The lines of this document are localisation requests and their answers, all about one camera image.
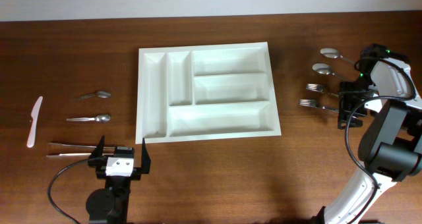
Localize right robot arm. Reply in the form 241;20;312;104
311;43;421;223

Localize small metal teaspoon upper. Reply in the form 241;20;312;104
75;90;111;101

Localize large metal spoon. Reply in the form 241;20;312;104
320;47;355;64
312;63;346;81

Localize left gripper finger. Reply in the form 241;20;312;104
141;138;151;174
89;135;105;159

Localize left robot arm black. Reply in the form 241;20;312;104
86;137;151;224

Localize metal fork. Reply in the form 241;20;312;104
306;84;339;98
299;99;339;113

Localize small metal teaspoon lower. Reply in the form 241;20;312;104
66;115;111;123

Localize small metal teaspoon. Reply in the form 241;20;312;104
75;90;111;101
66;115;111;123

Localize white plastic knife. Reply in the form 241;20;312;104
26;96;44;148

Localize white plastic cutlery tray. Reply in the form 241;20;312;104
135;42;281;144

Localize metal tweezers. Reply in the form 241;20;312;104
45;142;115;157

